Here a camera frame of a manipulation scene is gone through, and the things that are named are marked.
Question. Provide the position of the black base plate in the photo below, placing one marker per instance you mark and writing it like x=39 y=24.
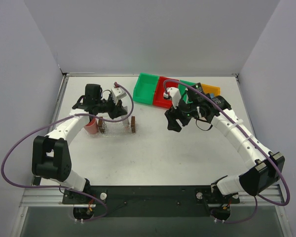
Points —
x=149 y=201

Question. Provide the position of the far green bin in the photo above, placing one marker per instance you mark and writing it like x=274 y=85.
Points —
x=145 y=88

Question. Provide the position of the pink cup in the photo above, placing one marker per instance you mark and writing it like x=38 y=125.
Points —
x=92 y=127

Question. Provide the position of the green bin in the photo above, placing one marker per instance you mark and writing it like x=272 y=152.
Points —
x=145 y=88
x=183 y=91

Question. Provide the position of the clear rack with brown ends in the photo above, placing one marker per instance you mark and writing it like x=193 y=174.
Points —
x=110 y=129

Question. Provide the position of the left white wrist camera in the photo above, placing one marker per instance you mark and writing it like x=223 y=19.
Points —
x=117 y=94

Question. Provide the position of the yellow bin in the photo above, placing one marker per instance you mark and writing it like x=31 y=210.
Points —
x=211 y=89

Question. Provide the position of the red bin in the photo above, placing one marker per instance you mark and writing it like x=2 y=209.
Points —
x=158 y=100

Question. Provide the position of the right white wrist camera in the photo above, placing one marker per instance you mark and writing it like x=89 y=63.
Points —
x=173 y=94

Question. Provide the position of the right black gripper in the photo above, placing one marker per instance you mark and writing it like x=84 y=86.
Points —
x=177 y=118

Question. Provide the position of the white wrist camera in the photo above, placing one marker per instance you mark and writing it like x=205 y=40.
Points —
x=173 y=94
x=117 y=94

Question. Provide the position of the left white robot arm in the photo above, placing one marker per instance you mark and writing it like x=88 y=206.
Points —
x=51 y=156

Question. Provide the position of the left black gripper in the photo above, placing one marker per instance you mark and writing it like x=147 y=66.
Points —
x=118 y=111

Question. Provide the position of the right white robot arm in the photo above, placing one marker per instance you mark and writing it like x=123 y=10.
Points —
x=263 y=165

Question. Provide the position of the clear textured acrylic tray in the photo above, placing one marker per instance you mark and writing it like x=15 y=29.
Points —
x=100 y=128

